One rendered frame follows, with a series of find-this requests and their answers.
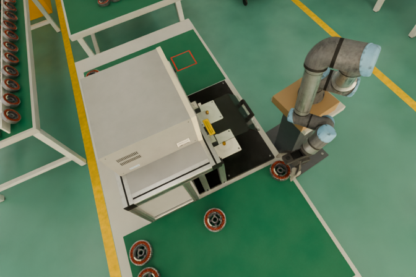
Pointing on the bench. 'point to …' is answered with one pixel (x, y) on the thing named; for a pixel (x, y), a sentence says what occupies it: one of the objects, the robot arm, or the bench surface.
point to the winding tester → (138, 112)
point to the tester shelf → (168, 170)
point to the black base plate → (250, 151)
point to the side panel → (166, 203)
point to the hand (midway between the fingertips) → (281, 169)
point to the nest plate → (223, 151)
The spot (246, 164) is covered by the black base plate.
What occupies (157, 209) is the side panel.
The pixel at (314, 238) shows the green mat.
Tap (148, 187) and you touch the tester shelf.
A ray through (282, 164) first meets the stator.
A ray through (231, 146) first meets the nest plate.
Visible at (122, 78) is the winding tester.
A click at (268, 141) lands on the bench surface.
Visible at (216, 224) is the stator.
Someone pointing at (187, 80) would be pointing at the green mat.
